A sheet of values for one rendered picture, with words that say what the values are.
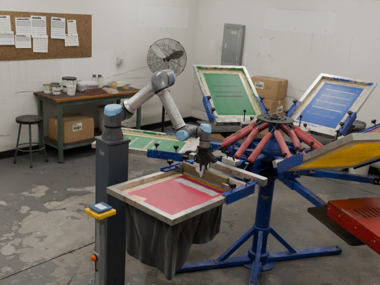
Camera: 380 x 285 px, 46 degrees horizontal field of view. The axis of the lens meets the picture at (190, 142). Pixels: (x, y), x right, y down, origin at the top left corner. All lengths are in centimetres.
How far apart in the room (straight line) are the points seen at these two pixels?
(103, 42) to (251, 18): 248
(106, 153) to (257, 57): 494
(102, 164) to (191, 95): 559
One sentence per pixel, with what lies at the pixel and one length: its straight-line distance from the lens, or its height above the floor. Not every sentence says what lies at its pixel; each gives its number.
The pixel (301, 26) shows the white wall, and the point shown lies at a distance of 724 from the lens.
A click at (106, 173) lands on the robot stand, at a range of 315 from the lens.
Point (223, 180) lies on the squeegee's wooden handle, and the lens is 294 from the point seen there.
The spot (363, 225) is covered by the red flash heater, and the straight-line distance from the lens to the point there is 247.
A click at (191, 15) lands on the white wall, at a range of 834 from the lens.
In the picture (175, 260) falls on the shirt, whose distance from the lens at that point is 280.
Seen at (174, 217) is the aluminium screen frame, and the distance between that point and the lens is 249.
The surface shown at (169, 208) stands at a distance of 268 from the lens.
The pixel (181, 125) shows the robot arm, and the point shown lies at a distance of 286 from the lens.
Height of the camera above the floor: 209
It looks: 17 degrees down
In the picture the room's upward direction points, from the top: 4 degrees clockwise
